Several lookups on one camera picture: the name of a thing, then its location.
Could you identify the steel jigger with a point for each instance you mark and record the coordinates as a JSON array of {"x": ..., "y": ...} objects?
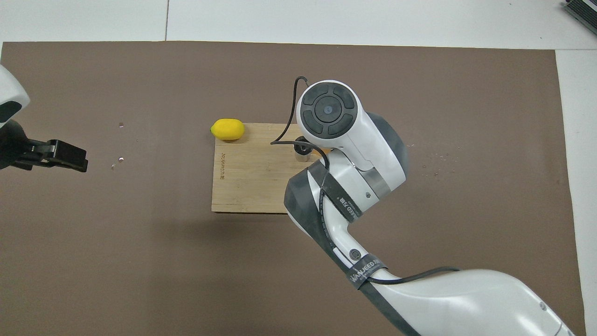
[{"x": 303, "y": 157}]

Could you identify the grey ribbed device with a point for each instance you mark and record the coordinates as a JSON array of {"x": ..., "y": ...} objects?
[{"x": 585, "y": 11}]

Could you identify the brown table mat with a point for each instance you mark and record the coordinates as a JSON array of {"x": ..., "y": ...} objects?
[{"x": 140, "y": 280}]

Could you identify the bamboo cutting board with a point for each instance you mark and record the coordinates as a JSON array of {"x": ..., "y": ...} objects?
[{"x": 252, "y": 177}]

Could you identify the yellow lemon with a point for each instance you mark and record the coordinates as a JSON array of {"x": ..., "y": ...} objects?
[{"x": 227, "y": 129}]

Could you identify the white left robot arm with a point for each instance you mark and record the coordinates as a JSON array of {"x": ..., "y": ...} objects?
[{"x": 11, "y": 93}]

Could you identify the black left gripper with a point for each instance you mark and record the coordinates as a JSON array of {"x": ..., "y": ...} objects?
[{"x": 11, "y": 149}]

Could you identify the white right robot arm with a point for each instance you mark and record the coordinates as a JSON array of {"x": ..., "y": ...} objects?
[{"x": 373, "y": 154}]

